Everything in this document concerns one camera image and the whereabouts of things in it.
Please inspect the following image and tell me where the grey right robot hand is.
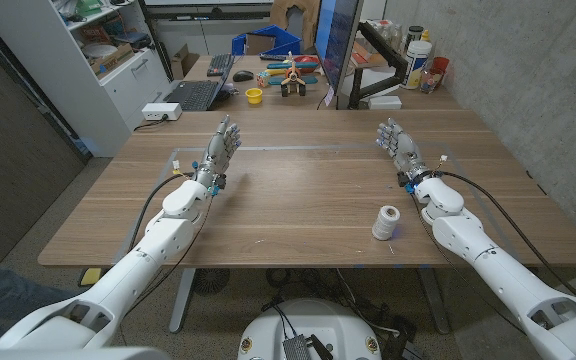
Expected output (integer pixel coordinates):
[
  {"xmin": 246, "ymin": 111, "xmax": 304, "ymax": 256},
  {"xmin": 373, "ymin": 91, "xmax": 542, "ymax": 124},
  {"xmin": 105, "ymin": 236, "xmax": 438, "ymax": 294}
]
[{"xmin": 375, "ymin": 117, "xmax": 432, "ymax": 184}]

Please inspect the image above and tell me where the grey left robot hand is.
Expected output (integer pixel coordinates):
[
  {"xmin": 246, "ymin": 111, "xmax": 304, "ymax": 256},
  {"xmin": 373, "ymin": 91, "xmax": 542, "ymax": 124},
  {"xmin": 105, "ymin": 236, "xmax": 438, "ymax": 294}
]
[{"xmin": 195, "ymin": 114, "xmax": 243, "ymax": 190}]

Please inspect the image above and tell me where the small white box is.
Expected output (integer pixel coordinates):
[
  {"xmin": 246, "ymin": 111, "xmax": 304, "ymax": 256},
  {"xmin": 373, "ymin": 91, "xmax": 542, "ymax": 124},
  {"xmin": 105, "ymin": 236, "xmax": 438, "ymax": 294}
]
[{"xmin": 367, "ymin": 94, "xmax": 403, "ymax": 111}]

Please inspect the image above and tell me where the black laptop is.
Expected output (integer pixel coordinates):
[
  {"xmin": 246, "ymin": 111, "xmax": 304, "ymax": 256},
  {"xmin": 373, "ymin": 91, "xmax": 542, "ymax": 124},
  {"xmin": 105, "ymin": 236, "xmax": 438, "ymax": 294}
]
[{"xmin": 164, "ymin": 52, "xmax": 237, "ymax": 112}]

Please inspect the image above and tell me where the white power strip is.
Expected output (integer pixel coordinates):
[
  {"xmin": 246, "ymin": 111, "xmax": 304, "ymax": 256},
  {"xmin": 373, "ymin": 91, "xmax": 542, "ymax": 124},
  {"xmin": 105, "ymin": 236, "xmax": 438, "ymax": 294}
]
[{"xmin": 141, "ymin": 102, "xmax": 183, "ymax": 122}]

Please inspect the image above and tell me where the clear glass jar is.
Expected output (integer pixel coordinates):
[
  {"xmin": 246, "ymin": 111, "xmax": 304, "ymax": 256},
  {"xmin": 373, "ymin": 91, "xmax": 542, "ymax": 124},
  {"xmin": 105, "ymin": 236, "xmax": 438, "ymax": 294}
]
[{"xmin": 419, "ymin": 67, "xmax": 443, "ymax": 95}]

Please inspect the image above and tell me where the white labelled canister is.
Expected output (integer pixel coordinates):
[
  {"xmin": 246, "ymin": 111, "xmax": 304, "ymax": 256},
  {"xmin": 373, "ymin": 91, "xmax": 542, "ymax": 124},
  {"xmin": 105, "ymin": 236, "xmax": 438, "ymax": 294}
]
[{"xmin": 400, "ymin": 39, "xmax": 433, "ymax": 91}]

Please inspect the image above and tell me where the black keyboard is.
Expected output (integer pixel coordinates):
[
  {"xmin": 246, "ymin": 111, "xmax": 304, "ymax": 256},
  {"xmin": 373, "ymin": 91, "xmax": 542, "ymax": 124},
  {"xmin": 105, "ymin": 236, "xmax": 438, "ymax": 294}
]
[{"xmin": 206, "ymin": 53, "xmax": 236, "ymax": 78}]

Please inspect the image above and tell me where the red cup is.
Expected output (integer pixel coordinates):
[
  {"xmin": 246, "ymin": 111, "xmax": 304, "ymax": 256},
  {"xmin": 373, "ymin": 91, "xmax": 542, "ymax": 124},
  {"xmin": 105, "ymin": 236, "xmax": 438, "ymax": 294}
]
[{"xmin": 430, "ymin": 55, "xmax": 451, "ymax": 76}]

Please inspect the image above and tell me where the open brown cardboard box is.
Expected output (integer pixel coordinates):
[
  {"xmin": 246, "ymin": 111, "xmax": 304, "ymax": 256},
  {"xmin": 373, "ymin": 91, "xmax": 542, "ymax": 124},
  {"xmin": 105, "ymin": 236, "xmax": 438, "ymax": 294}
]
[{"xmin": 170, "ymin": 43, "xmax": 201, "ymax": 81}]

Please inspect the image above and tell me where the flat brown cardboard box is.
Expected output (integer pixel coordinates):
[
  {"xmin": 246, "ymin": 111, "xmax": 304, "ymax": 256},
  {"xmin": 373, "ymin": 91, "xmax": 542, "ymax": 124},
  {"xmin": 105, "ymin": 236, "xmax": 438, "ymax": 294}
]
[{"xmin": 351, "ymin": 39, "xmax": 389, "ymax": 69}]

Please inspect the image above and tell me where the wooden toy airplane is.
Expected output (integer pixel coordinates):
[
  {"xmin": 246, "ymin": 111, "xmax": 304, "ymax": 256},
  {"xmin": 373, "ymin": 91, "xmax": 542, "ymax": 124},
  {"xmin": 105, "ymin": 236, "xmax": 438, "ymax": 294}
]
[{"xmin": 266, "ymin": 50, "xmax": 321, "ymax": 98}]

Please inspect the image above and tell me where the dark-lidded jar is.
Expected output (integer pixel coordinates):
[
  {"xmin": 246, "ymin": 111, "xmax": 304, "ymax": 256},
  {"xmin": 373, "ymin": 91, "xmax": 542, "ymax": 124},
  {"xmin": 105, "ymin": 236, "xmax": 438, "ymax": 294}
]
[{"xmin": 405, "ymin": 25, "xmax": 425, "ymax": 51}]

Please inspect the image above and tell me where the black round fan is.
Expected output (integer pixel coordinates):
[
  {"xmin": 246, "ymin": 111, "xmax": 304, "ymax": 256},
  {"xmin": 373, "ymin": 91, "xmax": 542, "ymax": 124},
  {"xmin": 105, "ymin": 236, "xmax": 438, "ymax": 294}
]
[{"xmin": 192, "ymin": 268, "xmax": 232, "ymax": 296}]

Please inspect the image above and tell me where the blue plastic bin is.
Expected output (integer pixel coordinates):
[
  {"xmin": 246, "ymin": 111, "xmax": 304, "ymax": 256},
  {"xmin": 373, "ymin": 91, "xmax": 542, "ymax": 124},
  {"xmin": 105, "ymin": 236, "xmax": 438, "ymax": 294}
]
[{"xmin": 231, "ymin": 24, "xmax": 303, "ymax": 57}]

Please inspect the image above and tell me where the large flat monitor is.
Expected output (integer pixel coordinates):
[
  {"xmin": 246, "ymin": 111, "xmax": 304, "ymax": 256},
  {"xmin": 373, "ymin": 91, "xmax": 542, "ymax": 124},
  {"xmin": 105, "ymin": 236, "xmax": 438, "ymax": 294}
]
[{"xmin": 314, "ymin": 0, "xmax": 364, "ymax": 110}]

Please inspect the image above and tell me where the printed cardboard box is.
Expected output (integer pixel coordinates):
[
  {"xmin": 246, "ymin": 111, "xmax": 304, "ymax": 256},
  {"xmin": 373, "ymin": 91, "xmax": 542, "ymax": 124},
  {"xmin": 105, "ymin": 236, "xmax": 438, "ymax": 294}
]
[{"xmin": 90, "ymin": 43, "xmax": 135, "ymax": 76}]

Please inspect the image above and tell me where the grey metal table leg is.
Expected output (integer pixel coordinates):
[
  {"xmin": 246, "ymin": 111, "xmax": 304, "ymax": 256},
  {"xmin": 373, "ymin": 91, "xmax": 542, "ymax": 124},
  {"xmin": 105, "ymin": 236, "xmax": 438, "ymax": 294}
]
[
  {"xmin": 417, "ymin": 267, "xmax": 452, "ymax": 335},
  {"xmin": 168, "ymin": 268, "xmax": 197, "ymax": 335}
]

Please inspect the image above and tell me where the white bowl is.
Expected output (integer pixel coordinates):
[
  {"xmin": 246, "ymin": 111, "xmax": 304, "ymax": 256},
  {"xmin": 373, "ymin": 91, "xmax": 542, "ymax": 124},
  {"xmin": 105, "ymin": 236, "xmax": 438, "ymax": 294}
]
[{"xmin": 81, "ymin": 43, "xmax": 119, "ymax": 60}]

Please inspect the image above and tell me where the white shelf cabinet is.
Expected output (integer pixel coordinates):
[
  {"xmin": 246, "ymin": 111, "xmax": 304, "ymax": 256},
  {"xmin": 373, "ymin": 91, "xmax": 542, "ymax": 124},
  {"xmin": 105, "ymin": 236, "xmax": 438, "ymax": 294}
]
[{"xmin": 0, "ymin": 0, "xmax": 174, "ymax": 159}]

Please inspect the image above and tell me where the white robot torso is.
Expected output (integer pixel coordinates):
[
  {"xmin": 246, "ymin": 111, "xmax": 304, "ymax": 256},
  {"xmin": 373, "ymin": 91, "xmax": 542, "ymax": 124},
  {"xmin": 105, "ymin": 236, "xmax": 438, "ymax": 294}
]
[{"xmin": 237, "ymin": 298, "xmax": 383, "ymax": 360}]

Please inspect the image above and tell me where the green box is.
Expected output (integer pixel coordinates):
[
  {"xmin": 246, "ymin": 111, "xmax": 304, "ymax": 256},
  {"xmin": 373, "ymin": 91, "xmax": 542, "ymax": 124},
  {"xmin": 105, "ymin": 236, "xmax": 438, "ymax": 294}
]
[{"xmin": 75, "ymin": 0, "xmax": 104, "ymax": 16}]

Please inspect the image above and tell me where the person's leg in jeans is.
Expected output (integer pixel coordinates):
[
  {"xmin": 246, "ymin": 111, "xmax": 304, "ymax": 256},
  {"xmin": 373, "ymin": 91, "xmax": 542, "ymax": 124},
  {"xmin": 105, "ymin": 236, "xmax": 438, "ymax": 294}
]
[{"xmin": 0, "ymin": 259, "xmax": 77, "ymax": 346}]

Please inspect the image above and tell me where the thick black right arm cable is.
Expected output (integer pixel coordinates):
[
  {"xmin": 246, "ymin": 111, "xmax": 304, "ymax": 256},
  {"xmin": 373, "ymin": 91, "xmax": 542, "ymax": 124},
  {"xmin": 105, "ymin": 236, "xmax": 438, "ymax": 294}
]
[{"xmin": 437, "ymin": 170, "xmax": 576, "ymax": 301}]

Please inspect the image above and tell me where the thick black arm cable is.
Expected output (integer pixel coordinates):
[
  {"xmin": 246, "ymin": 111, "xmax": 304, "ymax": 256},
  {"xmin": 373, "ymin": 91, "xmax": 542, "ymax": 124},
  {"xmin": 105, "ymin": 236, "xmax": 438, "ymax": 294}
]
[
  {"xmin": 126, "ymin": 171, "xmax": 197, "ymax": 241},
  {"xmin": 437, "ymin": 170, "xmax": 576, "ymax": 301}
]

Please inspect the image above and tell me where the white string spool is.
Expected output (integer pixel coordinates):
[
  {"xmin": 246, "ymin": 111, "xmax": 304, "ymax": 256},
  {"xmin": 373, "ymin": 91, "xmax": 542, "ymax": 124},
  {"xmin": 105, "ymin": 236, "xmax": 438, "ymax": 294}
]
[{"xmin": 371, "ymin": 204, "xmax": 402, "ymax": 242}]

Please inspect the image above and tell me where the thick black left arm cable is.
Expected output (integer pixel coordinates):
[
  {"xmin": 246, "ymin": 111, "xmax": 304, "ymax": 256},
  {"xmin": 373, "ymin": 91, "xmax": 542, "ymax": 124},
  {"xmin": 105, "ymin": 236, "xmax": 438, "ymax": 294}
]
[{"xmin": 126, "ymin": 171, "xmax": 197, "ymax": 241}]

